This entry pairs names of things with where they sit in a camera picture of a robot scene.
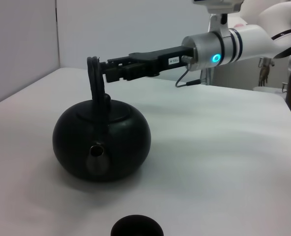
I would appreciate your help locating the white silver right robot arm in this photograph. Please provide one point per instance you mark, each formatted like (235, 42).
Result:
(248, 41)

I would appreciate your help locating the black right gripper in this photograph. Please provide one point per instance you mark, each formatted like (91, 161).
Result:
(165, 59)

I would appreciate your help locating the silver metal clamp post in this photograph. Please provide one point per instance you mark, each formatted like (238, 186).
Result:
(208, 76)

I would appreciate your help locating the bronze hand-shaped figure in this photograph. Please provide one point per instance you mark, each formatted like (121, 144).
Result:
(266, 71)

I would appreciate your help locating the small black teacup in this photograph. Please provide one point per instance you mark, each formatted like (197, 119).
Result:
(136, 226)

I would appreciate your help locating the black round teapot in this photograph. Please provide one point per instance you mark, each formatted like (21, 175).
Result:
(101, 137)

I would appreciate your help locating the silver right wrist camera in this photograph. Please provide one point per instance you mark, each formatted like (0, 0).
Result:
(221, 5)

